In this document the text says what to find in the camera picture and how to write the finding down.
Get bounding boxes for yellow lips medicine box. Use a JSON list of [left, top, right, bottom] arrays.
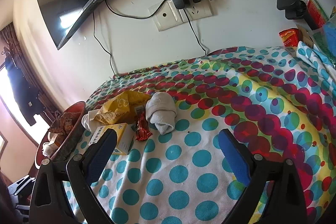
[[89, 123, 135, 155]]

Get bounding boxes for brown snack bag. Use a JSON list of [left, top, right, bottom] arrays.
[[49, 112, 80, 135]]

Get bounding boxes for white tissue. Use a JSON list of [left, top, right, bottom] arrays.
[[42, 142, 58, 158]]

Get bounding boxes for small red candy wrapper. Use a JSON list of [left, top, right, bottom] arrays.
[[132, 111, 153, 141]]

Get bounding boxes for yellow snack bag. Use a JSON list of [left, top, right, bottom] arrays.
[[94, 90, 151, 125]]

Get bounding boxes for red round tray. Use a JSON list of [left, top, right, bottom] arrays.
[[35, 101, 87, 169]]

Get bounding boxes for polka dot cloth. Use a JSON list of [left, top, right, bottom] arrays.
[[86, 43, 335, 223]]

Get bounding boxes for black hanging clothes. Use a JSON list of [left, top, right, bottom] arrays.
[[5, 55, 45, 126]]

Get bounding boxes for red snack packet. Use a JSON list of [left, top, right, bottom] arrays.
[[279, 28, 301, 47]]

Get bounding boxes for green red box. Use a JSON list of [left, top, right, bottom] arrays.
[[305, 0, 329, 28]]

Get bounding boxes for black tv cable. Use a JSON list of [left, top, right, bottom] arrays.
[[92, 9, 117, 76]]

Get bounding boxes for white wall socket panel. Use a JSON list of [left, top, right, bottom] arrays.
[[151, 0, 213, 32]]

